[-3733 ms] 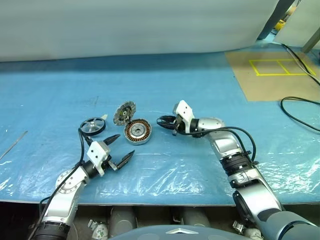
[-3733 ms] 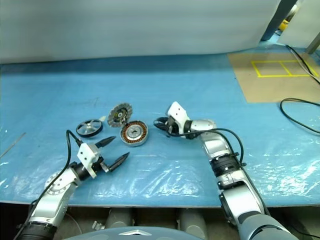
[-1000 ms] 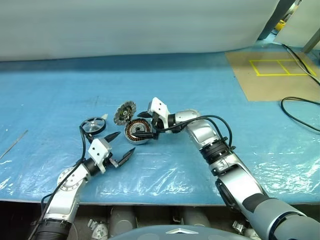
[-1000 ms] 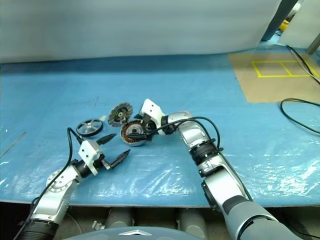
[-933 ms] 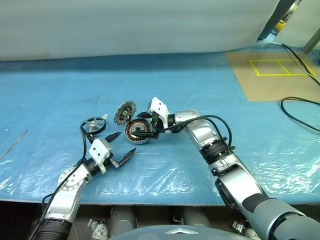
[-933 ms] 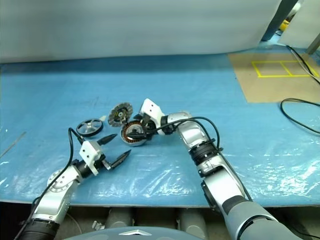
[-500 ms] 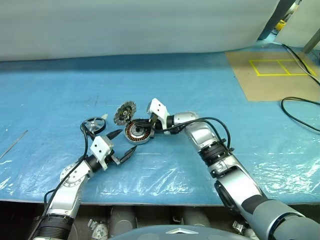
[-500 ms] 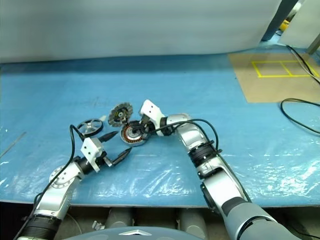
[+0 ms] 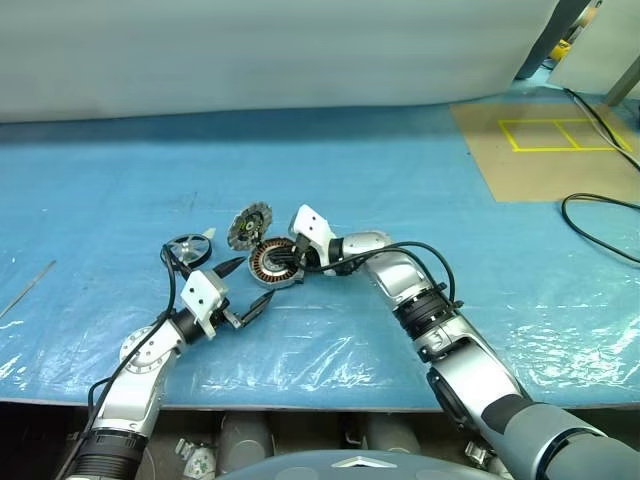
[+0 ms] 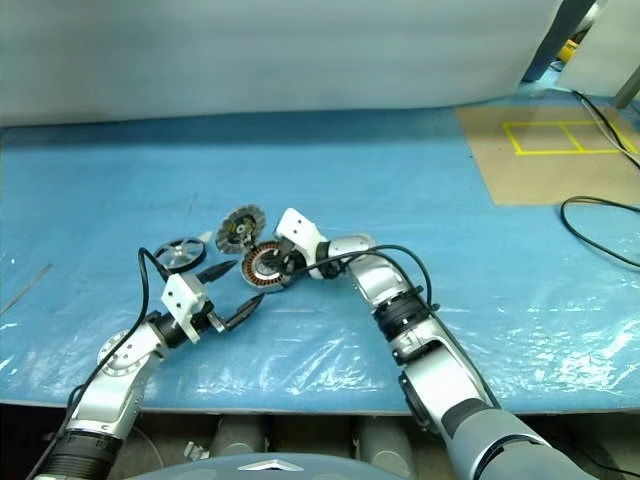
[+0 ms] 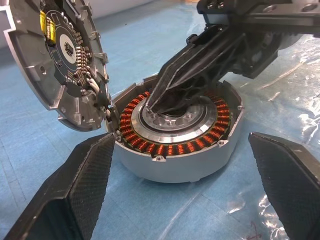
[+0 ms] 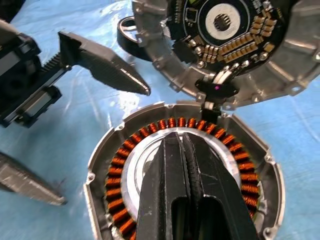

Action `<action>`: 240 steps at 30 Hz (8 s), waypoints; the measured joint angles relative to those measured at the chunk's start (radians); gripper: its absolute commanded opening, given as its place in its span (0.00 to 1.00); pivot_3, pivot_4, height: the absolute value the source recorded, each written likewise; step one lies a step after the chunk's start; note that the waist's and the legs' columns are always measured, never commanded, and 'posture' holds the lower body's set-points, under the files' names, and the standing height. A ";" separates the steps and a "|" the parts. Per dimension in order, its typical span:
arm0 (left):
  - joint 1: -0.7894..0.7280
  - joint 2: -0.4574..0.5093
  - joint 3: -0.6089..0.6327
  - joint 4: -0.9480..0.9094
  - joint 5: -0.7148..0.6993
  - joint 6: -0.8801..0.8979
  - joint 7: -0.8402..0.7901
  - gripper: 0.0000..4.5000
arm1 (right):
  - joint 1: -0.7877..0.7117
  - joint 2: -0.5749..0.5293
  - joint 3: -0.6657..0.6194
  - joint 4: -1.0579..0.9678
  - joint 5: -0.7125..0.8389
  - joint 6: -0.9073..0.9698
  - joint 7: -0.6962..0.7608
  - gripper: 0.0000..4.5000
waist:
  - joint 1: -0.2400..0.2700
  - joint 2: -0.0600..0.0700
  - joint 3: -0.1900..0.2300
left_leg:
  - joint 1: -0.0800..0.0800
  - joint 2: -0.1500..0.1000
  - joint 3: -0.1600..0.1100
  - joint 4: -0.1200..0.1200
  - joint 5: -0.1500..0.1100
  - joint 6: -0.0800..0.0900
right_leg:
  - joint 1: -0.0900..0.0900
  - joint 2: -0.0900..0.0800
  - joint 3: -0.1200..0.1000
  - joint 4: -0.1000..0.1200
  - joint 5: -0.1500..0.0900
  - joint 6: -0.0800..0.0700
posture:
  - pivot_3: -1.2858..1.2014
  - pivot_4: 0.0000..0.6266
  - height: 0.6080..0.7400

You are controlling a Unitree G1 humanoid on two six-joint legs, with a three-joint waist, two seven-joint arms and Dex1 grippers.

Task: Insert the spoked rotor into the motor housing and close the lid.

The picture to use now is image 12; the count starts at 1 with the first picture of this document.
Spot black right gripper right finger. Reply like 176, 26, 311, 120
181, 132, 259, 240

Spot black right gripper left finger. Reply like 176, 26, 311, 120
136, 131, 193, 240

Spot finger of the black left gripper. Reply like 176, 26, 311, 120
0, 151, 68, 206
57, 30, 152, 97

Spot silver motor housing copper coils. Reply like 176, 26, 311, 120
83, 99, 286, 240

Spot silver motor lid circuit board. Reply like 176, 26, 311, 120
131, 0, 320, 111

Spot dark rounded object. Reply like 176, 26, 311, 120
0, 0, 27, 24

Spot black spoked rotor ring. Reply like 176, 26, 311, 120
116, 15, 155, 62

